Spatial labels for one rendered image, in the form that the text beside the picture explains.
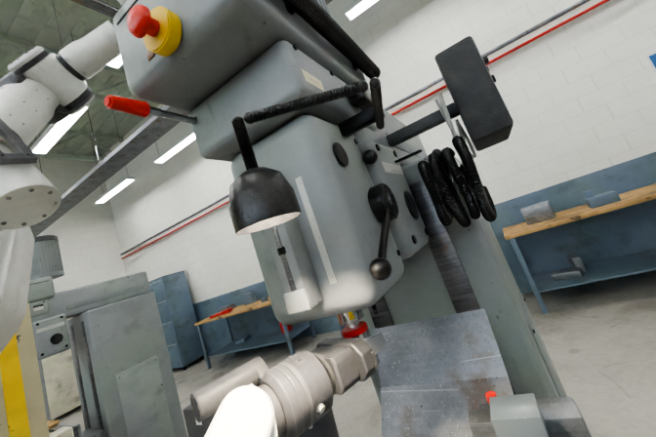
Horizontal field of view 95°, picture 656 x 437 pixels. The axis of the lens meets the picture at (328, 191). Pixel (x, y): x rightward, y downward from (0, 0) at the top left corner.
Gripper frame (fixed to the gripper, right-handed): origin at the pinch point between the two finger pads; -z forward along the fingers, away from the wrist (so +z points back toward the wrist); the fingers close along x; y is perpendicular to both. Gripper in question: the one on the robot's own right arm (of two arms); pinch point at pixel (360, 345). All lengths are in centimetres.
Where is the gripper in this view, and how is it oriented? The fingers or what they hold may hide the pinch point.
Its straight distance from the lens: 59.0
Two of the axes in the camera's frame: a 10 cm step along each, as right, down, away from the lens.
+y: 3.2, 9.3, -1.8
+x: -6.2, 3.5, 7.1
